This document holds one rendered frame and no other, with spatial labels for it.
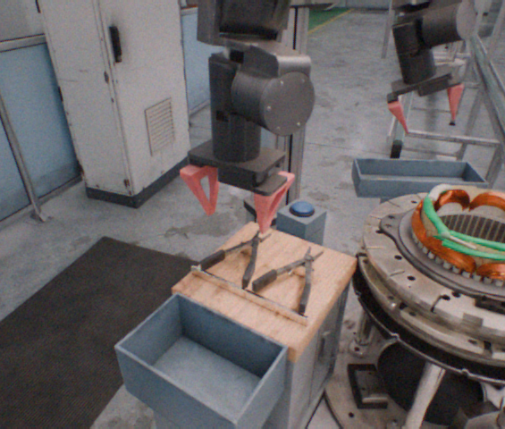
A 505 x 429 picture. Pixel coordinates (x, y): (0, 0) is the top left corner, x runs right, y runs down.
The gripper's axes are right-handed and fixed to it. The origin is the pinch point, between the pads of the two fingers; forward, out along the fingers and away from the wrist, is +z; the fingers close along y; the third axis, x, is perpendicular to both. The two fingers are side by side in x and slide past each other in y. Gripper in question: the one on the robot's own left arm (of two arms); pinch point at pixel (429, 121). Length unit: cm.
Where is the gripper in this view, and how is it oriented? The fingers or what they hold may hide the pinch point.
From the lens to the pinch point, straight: 88.5
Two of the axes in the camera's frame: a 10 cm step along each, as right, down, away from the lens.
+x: 2.5, -5.6, 7.9
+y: 8.8, -2.0, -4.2
